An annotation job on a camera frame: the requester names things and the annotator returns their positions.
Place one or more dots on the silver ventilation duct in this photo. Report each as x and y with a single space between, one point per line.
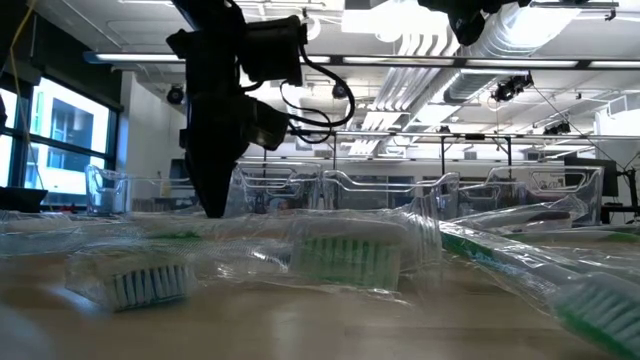
525 30

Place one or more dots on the long ceiling light bar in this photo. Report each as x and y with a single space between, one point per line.
400 60

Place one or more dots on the large room window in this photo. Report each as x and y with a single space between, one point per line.
75 125

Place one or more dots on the clear plastic bin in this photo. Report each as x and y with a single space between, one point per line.
107 192
575 200
270 190
350 180

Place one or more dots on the black overhead rack frame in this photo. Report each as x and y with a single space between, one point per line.
400 132

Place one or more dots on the black computer monitor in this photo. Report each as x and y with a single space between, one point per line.
177 170
590 175

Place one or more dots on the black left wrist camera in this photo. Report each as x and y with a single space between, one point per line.
272 50

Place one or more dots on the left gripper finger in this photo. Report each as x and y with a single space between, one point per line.
207 185
226 180

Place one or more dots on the green toothbrush in clear wrapper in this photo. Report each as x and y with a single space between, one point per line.
350 255
600 310
560 236

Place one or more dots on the black ceiling camera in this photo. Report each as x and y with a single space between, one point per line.
176 95
510 87
340 89

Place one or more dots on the blue toothbrush in clear wrapper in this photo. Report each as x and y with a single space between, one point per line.
150 285

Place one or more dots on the purple toothbrush in clear wrapper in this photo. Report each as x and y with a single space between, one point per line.
545 217

